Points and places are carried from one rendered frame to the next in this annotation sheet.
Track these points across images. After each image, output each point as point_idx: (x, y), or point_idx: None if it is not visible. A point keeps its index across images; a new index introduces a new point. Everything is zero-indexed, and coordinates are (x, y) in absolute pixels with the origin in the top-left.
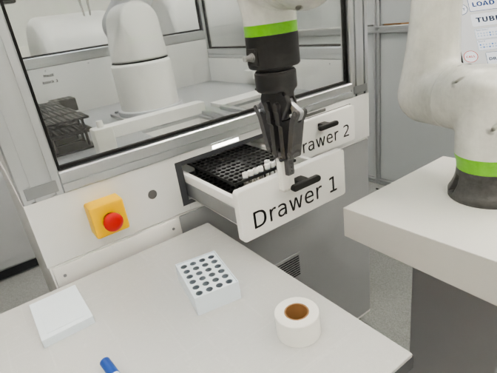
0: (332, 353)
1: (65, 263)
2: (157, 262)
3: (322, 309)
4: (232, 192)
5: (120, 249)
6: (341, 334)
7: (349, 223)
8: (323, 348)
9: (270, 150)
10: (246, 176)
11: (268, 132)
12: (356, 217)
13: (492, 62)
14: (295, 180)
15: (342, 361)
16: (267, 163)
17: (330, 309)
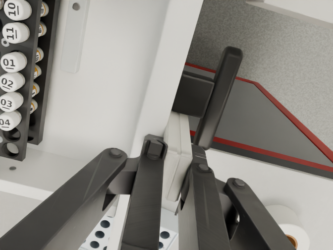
0: (318, 232)
1: None
2: (9, 212)
3: (285, 187)
4: (13, 135)
5: None
6: (319, 208)
7: (269, 7)
8: (307, 231)
9: (116, 198)
10: (18, 121)
11: (82, 234)
12: (299, 14)
13: None
14: (188, 115)
15: (331, 235)
16: (14, 33)
17: (294, 183)
